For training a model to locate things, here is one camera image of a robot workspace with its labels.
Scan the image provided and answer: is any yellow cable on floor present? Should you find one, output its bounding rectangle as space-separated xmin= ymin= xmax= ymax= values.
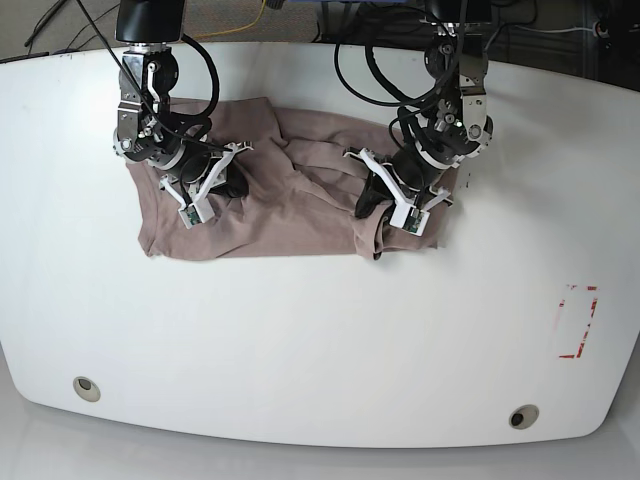
xmin=192 ymin=0 xmax=266 ymax=41

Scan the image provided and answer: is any black floor cable left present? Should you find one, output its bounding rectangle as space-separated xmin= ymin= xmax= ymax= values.
xmin=24 ymin=0 xmax=124 ymax=51

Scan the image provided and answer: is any right table grommet hole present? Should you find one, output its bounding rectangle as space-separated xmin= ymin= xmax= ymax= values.
xmin=509 ymin=404 xmax=540 ymax=430

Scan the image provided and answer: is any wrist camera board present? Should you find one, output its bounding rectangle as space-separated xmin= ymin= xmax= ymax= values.
xmin=401 ymin=208 xmax=430 ymax=236
xmin=178 ymin=204 xmax=214 ymax=229

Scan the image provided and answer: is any white cable on floor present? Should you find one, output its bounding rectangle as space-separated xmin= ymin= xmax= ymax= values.
xmin=519 ymin=22 xmax=599 ymax=36

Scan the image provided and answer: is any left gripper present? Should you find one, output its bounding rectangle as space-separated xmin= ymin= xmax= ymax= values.
xmin=343 ymin=148 xmax=451 ymax=225

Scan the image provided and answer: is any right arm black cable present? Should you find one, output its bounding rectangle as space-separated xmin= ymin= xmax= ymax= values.
xmin=174 ymin=34 xmax=222 ymax=131

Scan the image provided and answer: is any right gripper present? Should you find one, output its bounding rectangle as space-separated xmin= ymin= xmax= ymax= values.
xmin=159 ymin=142 xmax=254 ymax=220

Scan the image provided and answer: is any left table grommet hole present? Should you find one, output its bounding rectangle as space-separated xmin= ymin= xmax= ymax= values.
xmin=73 ymin=377 xmax=101 ymax=403

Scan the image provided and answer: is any table grommet hole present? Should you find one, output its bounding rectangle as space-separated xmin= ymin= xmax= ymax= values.
xmin=509 ymin=404 xmax=540 ymax=430
xmin=73 ymin=377 xmax=101 ymax=403

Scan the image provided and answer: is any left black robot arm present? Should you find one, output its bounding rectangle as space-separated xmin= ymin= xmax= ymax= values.
xmin=345 ymin=1 xmax=493 ymax=235

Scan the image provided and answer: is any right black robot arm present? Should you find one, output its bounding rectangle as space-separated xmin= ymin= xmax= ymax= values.
xmin=113 ymin=1 xmax=253 ymax=228

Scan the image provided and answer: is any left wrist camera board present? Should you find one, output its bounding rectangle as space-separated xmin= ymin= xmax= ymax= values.
xmin=401 ymin=208 xmax=430 ymax=236

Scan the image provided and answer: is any mauve t-shirt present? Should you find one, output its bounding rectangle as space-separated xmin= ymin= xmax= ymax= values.
xmin=127 ymin=98 xmax=448 ymax=261

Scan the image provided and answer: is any red tape rectangle marking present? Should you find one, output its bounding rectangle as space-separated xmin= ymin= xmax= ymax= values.
xmin=554 ymin=284 xmax=600 ymax=360

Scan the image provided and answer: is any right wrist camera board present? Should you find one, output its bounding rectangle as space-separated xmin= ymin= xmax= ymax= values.
xmin=178 ymin=204 xmax=214 ymax=229

